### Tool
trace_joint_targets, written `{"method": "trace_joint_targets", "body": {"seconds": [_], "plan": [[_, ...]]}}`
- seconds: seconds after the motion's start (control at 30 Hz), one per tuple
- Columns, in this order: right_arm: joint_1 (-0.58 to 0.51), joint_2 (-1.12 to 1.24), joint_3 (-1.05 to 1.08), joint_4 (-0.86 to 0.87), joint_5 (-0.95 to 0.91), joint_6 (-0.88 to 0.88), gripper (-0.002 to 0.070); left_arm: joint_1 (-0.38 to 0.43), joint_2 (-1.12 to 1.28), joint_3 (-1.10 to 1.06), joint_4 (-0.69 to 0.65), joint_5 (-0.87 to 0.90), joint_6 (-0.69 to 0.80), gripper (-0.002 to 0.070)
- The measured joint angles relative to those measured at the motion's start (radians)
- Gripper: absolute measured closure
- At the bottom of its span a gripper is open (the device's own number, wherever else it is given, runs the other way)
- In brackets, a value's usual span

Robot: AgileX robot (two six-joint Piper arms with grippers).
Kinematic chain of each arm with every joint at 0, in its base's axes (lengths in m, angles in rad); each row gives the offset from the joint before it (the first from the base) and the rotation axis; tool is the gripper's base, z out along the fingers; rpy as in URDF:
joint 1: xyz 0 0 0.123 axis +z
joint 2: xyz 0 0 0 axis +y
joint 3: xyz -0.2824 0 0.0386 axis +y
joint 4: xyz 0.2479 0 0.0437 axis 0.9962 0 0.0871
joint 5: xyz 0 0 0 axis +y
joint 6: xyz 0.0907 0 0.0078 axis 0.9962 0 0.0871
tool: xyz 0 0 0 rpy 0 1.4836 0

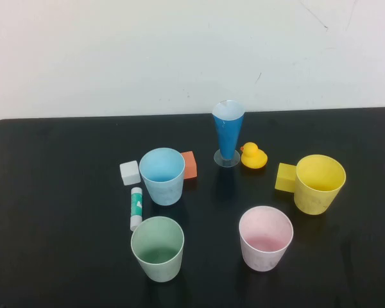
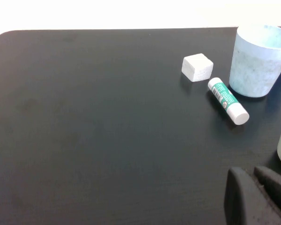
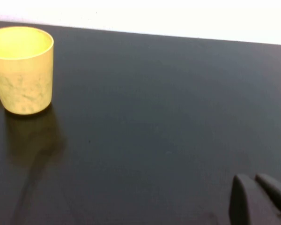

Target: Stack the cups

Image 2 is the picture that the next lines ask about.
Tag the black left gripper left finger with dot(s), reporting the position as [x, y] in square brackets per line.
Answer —
[243, 201]

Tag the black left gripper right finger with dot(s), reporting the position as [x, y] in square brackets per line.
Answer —
[278, 187]

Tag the green white glue stick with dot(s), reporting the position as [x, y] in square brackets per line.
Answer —
[224, 98]

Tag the light blue plastic cup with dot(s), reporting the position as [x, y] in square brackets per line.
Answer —
[255, 68]

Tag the white foam cube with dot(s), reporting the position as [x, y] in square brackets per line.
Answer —
[196, 68]

